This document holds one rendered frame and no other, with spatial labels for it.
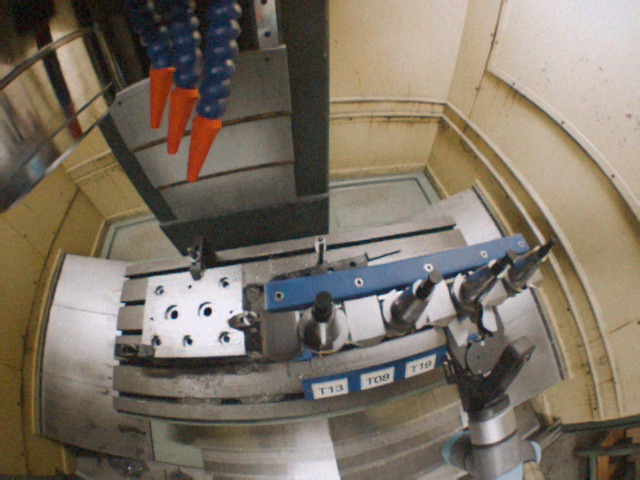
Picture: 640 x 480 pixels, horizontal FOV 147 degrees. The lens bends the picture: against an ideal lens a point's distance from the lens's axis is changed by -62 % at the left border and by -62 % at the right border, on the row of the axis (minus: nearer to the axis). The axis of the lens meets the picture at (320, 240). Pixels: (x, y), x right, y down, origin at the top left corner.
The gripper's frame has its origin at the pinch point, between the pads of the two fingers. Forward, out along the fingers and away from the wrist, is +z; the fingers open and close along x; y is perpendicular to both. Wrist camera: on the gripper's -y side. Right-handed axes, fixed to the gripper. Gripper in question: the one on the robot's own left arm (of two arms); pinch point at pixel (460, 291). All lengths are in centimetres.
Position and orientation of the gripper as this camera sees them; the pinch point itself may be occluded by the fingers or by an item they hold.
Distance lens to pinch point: 41.8
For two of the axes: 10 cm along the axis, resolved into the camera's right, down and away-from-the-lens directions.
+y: 0.0, 5.5, 8.3
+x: 9.8, -1.5, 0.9
